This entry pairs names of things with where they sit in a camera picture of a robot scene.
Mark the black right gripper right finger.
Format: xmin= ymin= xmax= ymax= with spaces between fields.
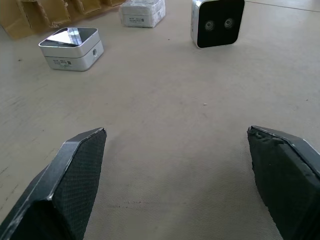
xmin=246 ymin=125 xmax=320 ymax=240

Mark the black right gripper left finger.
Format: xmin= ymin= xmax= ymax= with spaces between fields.
xmin=0 ymin=127 xmax=108 ymax=240

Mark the brown cardboard box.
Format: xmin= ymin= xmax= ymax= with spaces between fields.
xmin=0 ymin=0 xmax=128 ymax=40

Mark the white wrapped box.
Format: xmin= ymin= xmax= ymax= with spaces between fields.
xmin=119 ymin=0 xmax=166 ymax=28

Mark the white box with glossy top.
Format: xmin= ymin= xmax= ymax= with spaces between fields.
xmin=38 ymin=27 xmax=105 ymax=72

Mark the white box with black face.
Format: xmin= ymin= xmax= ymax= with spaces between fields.
xmin=190 ymin=0 xmax=246 ymax=50

